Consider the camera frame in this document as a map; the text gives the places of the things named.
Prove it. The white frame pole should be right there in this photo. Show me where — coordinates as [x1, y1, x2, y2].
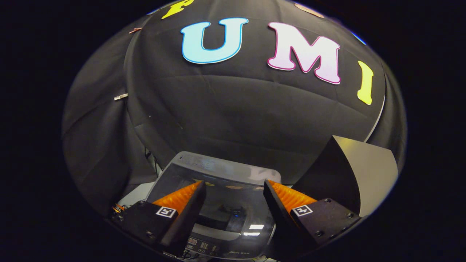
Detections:
[363, 95, 386, 143]

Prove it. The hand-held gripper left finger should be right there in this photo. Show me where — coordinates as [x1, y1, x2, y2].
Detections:
[111, 181, 207, 257]

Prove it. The black backdrop cloth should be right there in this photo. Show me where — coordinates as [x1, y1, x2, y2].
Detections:
[62, 0, 407, 219]

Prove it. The grey table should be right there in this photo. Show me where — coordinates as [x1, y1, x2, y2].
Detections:
[291, 135, 399, 218]

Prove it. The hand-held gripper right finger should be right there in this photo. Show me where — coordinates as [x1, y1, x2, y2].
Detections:
[263, 179, 363, 255]

